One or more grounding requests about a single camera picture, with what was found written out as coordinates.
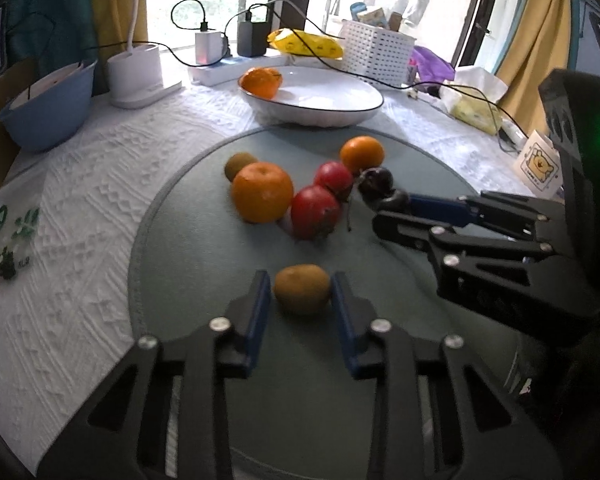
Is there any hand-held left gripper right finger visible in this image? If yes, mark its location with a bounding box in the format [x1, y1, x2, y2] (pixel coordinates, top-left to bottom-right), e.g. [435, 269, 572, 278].
[330, 271, 563, 480]

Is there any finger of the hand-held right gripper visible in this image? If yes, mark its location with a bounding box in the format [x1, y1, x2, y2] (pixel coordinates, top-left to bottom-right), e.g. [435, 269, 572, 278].
[372, 211, 578, 306]
[409, 190, 551, 241]

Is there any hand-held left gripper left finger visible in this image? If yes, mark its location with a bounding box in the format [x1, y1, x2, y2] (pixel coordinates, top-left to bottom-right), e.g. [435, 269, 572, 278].
[37, 270, 273, 480]

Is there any brown kiwi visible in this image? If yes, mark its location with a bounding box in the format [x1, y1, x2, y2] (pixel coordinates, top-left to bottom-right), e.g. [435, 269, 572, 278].
[224, 152, 259, 182]
[273, 264, 332, 316]

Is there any small orange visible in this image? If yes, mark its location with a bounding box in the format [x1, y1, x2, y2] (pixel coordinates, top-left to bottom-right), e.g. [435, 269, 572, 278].
[339, 135, 385, 175]

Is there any small red tomato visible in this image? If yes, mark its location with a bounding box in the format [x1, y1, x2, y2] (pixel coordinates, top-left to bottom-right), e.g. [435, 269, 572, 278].
[313, 161, 355, 202]

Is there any large orange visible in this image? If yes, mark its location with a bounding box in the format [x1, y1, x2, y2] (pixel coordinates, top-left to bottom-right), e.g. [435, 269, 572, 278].
[230, 161, 295, 225]

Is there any white bowl with dark rim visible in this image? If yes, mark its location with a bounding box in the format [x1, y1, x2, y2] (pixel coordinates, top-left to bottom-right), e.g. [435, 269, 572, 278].
[237, 65, 384, 127]

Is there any orange with dark stem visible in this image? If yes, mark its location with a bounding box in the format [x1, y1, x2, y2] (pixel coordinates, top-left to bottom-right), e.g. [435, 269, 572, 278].
[240, 67, 284, 100]

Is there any round grey mat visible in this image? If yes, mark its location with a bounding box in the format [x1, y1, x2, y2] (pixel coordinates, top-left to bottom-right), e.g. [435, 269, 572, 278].
[128, 124, 546, 480]

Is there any white plug adapter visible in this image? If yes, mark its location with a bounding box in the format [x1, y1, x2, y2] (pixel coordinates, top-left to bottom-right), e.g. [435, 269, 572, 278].
[497, 122, 528, 153]

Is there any yellow tissue pack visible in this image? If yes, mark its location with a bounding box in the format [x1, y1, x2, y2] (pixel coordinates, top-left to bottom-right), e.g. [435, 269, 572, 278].
[439, 66, 508, 136]

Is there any yellow curtain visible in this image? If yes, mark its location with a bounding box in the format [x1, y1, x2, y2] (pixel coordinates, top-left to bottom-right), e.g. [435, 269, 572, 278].
[495, 0, 588, 121]
[90, 0, 148, 56]

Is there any purple cloth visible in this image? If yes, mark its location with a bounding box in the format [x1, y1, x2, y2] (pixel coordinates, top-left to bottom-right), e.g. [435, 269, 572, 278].
[409, 45, 456, 92]

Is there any white perforated basket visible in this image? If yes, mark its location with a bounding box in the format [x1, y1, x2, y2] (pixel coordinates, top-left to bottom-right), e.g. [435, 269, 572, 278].
[338, 19, 417, 88]

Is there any yellow snack packet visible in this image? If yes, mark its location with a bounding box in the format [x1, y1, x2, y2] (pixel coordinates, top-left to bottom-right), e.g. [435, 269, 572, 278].
[266, 28, 345, 59]

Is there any white textured tablecloth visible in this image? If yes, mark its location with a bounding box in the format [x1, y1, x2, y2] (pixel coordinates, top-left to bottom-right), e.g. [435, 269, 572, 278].
[0, 67, 566, 478]

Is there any white power strip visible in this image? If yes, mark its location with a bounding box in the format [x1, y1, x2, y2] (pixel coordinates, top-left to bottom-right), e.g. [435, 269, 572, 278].
[187, 55, 291, 86]

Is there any black charger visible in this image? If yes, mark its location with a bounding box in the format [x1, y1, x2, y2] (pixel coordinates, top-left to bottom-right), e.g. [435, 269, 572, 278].
[237, 20, 268, 58]

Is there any white desk lamp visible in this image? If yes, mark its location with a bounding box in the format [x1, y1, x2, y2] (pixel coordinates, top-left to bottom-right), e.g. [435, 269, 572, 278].
[106, 0, 183, 110]

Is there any white charger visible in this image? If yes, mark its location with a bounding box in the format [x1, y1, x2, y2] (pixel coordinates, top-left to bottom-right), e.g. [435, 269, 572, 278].
[195, 31, 224, 67]

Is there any clear printed plastic bag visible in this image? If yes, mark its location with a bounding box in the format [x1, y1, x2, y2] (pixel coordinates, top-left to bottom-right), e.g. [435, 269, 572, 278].
[0, 165, 46, 306]

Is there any blue plastic bowl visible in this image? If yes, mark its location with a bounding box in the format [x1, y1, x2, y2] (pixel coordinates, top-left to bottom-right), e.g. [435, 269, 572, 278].
[0, 58, 99, 153]

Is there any white pink round dish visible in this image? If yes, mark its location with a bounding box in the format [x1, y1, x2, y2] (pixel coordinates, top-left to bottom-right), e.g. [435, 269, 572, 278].
[11, 61, 86, 108]

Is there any teal curtain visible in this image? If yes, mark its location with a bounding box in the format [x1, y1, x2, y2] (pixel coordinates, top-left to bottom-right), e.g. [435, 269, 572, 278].
[5, 0, 106, 96]

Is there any black lamp cable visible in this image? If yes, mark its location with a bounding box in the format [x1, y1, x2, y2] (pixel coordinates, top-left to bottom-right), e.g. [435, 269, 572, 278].
[82, 41, 201, 67]

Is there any short black charger cable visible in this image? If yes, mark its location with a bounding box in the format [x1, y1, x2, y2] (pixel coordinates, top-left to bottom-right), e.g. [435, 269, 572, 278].
[171, 0, 211, 33]

